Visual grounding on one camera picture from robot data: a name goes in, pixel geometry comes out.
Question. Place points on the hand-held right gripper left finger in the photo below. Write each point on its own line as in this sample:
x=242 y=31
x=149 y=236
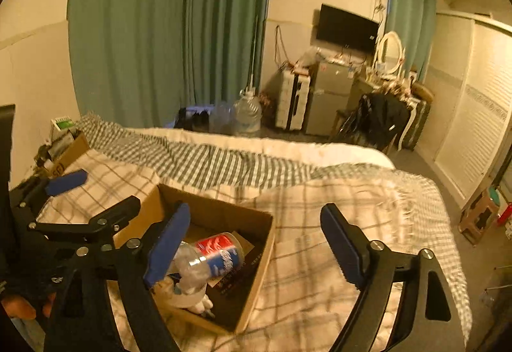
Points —
x=168 y=244

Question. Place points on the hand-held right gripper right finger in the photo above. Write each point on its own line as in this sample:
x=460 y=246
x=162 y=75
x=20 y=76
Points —
x=340 y=244

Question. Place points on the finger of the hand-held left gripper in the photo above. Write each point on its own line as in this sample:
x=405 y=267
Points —
x=116 y=214
x=66 y=182

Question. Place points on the crushed cola plastic bottle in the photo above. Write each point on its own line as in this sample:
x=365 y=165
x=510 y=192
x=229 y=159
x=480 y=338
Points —
x=216 y=252

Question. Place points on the white plastic spray bottle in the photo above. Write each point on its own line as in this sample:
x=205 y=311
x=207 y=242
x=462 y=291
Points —
x=188 y=302

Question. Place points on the large cardboard box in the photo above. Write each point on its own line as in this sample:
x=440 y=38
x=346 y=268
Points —
x=224 y=212

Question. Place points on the dark box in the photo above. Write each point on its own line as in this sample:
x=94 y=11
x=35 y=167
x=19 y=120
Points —
x=240 y=276

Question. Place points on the person's left hand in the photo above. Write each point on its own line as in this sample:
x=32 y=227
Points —
x=18 y=306

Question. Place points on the small cardboard box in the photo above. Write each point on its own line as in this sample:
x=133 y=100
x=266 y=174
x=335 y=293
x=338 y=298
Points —
x=70 y=152

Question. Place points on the green white carton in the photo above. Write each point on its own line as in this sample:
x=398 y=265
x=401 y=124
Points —
x=63 y=123

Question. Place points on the bed with checked blanket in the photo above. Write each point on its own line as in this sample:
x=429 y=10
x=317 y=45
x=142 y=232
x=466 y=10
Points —
x=224 y=164

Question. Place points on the white quilt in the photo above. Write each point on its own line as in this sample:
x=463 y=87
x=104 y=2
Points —
x=280 y=146

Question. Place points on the black jacket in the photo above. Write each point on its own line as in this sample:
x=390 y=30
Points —
x=380 y=119

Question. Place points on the white chair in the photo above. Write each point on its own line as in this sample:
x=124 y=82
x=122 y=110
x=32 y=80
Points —
x=404 y=127

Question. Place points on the cluster of empty clear bottles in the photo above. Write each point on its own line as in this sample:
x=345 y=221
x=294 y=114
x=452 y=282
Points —
x=222 y=117

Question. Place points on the small wooden stool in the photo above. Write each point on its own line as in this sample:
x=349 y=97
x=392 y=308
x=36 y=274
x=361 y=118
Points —
x=480 y=216

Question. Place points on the small grey fridge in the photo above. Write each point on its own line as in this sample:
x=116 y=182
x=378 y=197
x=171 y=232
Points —
x=328 y=99

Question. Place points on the white ribbed suitcase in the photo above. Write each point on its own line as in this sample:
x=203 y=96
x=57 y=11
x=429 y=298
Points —
x=292 y=99

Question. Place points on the large clear water jug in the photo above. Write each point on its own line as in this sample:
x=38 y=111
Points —
x=248 y=113

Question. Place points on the dark floral bag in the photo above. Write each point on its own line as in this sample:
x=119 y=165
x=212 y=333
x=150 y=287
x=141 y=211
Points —
x=267 y=101

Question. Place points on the dressing table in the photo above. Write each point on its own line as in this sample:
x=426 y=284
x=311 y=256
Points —
x=368 y=85

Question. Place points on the wide green curtain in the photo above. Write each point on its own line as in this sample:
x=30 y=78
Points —
x=128 y=27
x=226 y=27

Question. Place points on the red bottle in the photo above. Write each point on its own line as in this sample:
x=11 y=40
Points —
x=506 y=214

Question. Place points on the clear plastic bag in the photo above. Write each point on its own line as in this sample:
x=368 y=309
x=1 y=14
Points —
x=308 y=57

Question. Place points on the white louvred wardrobe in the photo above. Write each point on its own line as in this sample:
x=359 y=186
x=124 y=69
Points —
x=476 y=103

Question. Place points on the white oval vanity mirror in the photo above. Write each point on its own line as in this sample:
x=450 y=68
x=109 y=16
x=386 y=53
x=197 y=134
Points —
x=389 y=51

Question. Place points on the white mop pole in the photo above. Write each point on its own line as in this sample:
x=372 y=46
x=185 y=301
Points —
x=254 y=51

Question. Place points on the narrow green curtain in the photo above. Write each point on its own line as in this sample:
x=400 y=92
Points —
x=410 y=15

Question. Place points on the black wall television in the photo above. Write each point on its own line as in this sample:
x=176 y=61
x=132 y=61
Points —
x=346 y=27

